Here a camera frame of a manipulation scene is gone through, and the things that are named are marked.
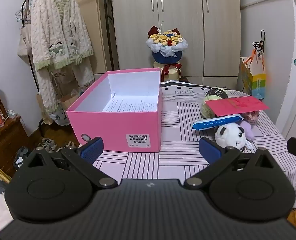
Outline yellow flower bouquet blue wrap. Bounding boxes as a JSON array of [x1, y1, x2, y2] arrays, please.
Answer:
[[145, 21, 189, 64]]

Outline brown paper bag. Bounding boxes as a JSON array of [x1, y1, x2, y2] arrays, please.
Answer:
[[36, 92, 81, 125]]

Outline purple plush toy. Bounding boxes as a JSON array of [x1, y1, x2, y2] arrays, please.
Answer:
[[239, 120, 255, 141]]

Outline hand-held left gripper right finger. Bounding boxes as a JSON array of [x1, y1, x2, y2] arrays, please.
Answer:
[[184, 137, 279, 188]]

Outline cream fluffy pajama jacket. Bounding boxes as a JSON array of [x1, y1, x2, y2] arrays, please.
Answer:
[[30, 0, 94, 71]]

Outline colourful paper gift bag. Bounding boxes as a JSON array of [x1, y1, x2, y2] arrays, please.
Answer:
[[240, 50, 267, 100]]

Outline black clothes rack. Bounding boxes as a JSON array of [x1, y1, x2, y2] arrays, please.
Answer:
[[15, 0, 63, 137]]

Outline grey sneaker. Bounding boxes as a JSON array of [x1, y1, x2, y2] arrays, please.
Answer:
[[37, 138, 58, 152], [57, 141, 76, 153]]

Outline red envelope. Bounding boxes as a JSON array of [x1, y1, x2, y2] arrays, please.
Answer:
[[204, 96, 270, 118]]

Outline pink floral cloth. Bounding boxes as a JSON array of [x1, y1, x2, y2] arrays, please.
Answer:
[[242, 110, 260, 125]]

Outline cream wrapped bouquet red ribbon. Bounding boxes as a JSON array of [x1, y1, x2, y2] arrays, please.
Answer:
[[153, 60, 182, 82]]

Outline green yarn ball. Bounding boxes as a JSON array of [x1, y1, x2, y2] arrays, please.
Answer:
[[200, 87, 229, 119]]

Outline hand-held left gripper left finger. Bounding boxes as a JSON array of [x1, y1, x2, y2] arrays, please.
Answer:
[[19, 137, 118, 188]]

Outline beige tote bag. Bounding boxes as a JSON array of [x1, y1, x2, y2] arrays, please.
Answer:
[[17, 0, 33, 66]]

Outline blue white wet wipes pack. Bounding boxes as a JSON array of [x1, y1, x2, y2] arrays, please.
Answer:
[[191, 114, 243, 131]]

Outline panda plush toy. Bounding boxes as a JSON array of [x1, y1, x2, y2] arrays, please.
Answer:
[[214, 122, 246, 153]]

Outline striped bedsheet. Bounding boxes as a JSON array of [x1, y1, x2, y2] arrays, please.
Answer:
[[78, 80, 296, 209]]

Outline grey wooden wardrobe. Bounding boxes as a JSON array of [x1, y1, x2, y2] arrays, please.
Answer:
[[110, 0, 242, 88]]

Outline wooden cabinet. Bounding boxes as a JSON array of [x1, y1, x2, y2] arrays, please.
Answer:
[[0, 115, 29, 178]]

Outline black cable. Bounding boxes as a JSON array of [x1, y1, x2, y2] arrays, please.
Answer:
[[253, 29, 266, 57]]

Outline printed paper sheet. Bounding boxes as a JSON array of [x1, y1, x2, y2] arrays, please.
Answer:
[[102, 92, 157, 112]]

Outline pink cardboard box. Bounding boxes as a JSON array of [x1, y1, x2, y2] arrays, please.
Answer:
[[66, 67, 162, 152]]

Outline cream fluffy pajama pants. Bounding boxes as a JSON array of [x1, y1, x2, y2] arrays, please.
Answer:
[[36, 57, 95, 126]]

